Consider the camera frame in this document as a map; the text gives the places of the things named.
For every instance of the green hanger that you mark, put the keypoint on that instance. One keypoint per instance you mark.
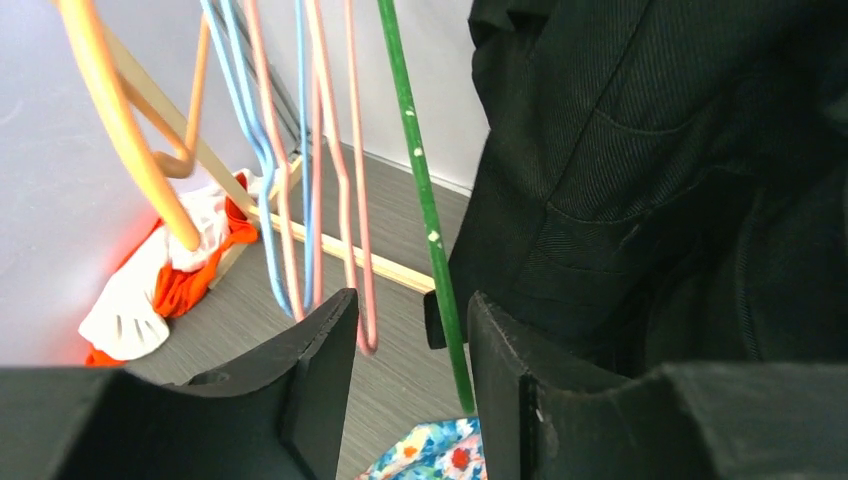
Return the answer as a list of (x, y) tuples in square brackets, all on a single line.
[(447, 305)]

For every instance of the blue hanger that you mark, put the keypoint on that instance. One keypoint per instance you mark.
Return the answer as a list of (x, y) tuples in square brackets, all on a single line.
[(230, 55)]

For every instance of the blue patterned garment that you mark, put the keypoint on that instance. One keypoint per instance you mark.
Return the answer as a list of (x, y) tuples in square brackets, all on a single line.
[(447, 449)]

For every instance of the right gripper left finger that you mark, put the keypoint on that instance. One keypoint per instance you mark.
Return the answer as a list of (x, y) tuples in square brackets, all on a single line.
[(275, 412)]

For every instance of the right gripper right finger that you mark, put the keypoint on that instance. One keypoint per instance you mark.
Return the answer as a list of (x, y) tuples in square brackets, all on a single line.
[(546, 414)]

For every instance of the orange hanger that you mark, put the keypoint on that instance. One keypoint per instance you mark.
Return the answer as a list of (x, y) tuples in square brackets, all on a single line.
[(116, 98)]

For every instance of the pink hanger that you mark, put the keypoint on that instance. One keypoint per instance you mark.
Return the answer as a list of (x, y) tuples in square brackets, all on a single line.
[(354, 247)]

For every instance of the white and orange clothes pile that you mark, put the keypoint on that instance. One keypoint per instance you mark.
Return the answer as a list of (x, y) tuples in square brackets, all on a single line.
[(160, 280)]

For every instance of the black pleated skirt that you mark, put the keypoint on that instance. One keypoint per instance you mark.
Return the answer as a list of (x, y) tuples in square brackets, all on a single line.
[(662, 180)]

